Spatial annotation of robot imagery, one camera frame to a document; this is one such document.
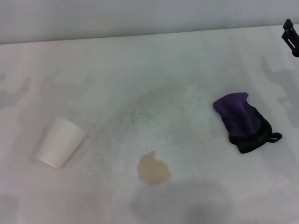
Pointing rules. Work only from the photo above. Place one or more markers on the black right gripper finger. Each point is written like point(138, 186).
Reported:
point(292, 43)
point(288, 24)

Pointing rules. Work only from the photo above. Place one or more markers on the purple rag with black trim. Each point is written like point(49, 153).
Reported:
point(240, 119)

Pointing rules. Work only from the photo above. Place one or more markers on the white paper cup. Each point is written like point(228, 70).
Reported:
point(61, 142)

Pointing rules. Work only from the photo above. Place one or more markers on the brown water stain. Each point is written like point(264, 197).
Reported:
point(153, 170)

